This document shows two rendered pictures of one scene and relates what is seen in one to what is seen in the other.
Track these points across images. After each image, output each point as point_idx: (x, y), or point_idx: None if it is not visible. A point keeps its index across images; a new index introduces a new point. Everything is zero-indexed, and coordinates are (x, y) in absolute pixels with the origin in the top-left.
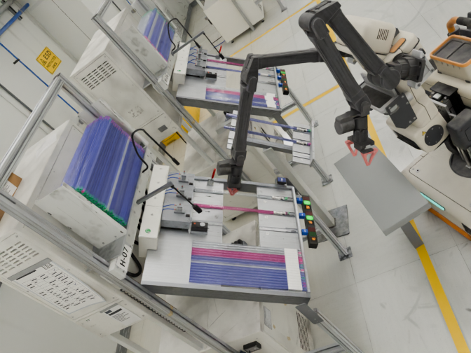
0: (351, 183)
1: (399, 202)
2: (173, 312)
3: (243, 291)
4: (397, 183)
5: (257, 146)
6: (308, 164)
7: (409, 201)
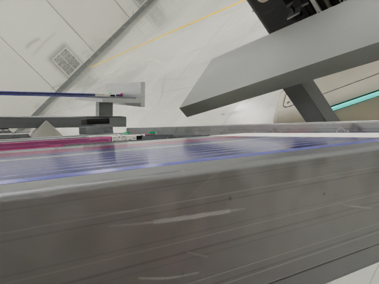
0: (235, 85)
1: (358, 13)
2: None
3: (175, 168)
4: (320, 20)
5: (14, 124)
6: (136, 101)
7: (373, 0)
